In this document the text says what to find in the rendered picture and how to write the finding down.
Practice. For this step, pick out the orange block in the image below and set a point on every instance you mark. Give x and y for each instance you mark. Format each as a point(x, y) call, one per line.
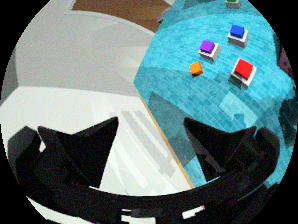
point(196, 68)

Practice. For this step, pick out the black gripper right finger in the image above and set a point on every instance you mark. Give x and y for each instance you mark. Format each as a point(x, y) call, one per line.
point(212, 146)

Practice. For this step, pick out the red button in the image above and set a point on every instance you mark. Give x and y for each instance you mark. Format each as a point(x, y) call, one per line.
point(243, 72)

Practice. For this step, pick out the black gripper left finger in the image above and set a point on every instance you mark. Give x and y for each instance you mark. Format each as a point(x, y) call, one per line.
point(88, 150)

